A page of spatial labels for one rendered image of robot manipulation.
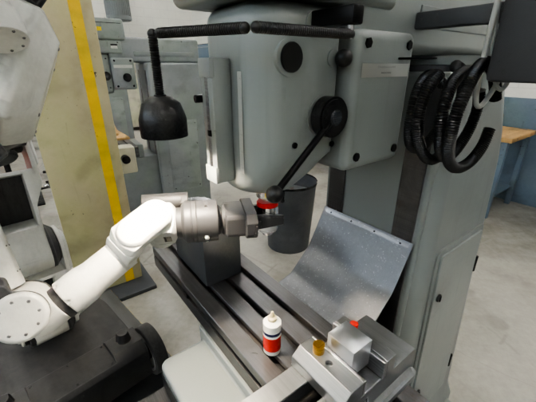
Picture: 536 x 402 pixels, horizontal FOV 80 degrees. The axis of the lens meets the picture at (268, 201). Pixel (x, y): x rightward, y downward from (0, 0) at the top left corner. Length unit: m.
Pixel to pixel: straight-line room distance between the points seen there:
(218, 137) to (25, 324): 0.42
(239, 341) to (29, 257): 0.67
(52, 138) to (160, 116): 1.79
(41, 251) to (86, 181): 1.23
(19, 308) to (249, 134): 0.45
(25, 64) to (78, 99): 1.50
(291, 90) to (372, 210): 0.54
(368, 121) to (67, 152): 1.91
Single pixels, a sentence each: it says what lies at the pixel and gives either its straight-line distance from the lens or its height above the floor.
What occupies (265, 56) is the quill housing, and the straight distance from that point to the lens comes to 0.53.
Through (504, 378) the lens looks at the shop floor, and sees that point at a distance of 2.32.
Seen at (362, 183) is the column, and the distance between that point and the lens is 0.98.
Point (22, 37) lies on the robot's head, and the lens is 0.68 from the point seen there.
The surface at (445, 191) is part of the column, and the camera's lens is 0.91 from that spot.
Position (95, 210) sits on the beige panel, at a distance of 2.41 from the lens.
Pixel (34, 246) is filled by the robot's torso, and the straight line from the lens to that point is 1.16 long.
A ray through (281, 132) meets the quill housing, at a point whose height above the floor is 1.44.
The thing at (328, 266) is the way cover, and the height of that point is 0.95.
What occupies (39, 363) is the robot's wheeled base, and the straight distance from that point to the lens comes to 1.50.
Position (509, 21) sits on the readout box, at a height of 1.60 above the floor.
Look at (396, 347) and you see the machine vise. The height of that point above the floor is 1.01.
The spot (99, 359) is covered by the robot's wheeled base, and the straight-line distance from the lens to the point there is 1.38.
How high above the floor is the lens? 1.54
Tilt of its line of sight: 23 degrees down
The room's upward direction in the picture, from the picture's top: straight up
